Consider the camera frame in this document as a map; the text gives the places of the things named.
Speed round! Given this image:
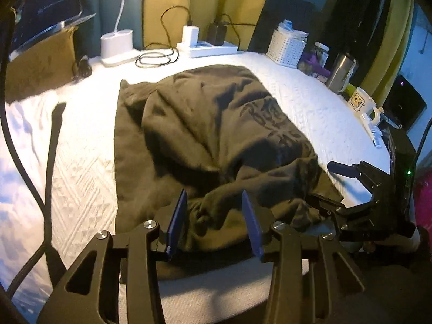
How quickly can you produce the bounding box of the dark olive sweatshirt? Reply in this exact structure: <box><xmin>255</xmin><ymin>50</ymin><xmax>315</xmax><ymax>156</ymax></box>
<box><xmin>114</xmin><ymin>65</ymin><xmax>342</xmax><ymax>280</ymax></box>

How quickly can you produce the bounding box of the black laptop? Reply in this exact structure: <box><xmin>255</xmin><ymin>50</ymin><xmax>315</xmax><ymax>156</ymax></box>
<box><xmin>383</xmin><ymin>75</ymin><xmax>426</xmax><ymax>131</ymax></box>

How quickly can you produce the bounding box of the white cartoon mug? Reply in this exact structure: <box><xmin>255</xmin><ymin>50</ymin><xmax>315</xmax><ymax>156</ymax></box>
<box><xmin>348</xmin><ymin>87</ymin><xmax>383</xmax><ymax>126</ymax></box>

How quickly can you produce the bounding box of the stainless steel thermos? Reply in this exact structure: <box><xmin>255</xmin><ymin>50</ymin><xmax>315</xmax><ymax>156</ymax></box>
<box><xmin>326</xmin><ymin>53</ymin><xmax>359</xmax><ymax>94</ymax></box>

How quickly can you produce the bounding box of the purple package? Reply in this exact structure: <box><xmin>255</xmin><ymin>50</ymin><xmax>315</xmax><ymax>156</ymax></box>
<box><xmin>297</xmin><ymin>52</ymin><xmax>330</xmax><ymax>80</ymax></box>

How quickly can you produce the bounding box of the clear jar with lid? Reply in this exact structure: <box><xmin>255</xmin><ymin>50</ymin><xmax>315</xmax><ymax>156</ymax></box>
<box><xmin>313</xmin><ymin>41</ymin><xmax>329</xmax><ymax>67</ymax></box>

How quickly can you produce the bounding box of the white plastic basket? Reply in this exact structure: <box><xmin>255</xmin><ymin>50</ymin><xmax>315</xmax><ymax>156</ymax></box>
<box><xmin>266</xmin><ymin>20</ymin><xmax>308</xmax><ymax>68</ymax></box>

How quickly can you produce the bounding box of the white power strip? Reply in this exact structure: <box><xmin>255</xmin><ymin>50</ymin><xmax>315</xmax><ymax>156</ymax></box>
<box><xmin>177</xmin><ymin>41</ymin><xmax>238</xmax><ymax>59</ymax></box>

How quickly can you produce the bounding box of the white desk lamp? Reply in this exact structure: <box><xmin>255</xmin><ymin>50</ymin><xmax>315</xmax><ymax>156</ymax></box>
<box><xmin>100</xmin><ymin>0</ymin><xmax>140</xmax><ymax>67</ymax></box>

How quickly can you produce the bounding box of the black charger plug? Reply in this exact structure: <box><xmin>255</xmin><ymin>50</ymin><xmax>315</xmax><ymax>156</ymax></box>
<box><xmin>206</xmin><ymin>23</ymin><xmax>227</xmax><ymax>46</ymax></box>

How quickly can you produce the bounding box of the white charger plug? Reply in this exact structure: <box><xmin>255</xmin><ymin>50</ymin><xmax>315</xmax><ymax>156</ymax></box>
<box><xmin>182</xmin><ymin>26</ymin><xmax>199</xmax><ymax>47</ymax></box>

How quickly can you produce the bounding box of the brown cardboard box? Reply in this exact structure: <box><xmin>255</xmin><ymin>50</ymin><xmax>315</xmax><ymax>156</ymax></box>
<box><xmin>5</xmin><ymin>27</ymin><xmax>76</xmax><ymax>103</ymax></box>

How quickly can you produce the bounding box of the teal curtain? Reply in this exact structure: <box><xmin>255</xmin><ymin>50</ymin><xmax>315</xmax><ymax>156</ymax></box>
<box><xmin>74</xmin><ymin>0</ymin><xmax>143</xmax><ymax>58</ymax></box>

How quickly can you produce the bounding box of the tablet screen on stand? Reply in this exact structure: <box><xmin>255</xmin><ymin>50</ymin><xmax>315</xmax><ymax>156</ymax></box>
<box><xmin>9</xmin><ymin>0</ymin><xmax>95</xmax><ymax>60</ymax></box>

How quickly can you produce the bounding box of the black strap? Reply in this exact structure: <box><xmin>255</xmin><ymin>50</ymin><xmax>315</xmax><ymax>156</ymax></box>
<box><xmin>45</xmin><ymin>102</ymin><xmax>68</xmax><ymax>288</ymax></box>

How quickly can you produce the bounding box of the black braided cable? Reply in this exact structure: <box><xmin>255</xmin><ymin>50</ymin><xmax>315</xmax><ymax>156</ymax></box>
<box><xmin>0</xmin><ymin>6</ymin><xmax>53</xmax><ymax>299</ymax></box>

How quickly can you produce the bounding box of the black coiled charging cable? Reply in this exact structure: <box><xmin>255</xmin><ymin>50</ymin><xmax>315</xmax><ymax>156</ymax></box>
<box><xmin>134</xmin><ymin>5</ymin><xmax>193</xmax><ymax>69</ymax></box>

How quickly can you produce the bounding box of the small black coiled cable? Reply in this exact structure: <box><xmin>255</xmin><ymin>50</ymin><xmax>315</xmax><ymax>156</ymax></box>
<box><xmin>71</xmin><ymin>55</ymin><xmax>93</xmax><ymax>83</ymax></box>

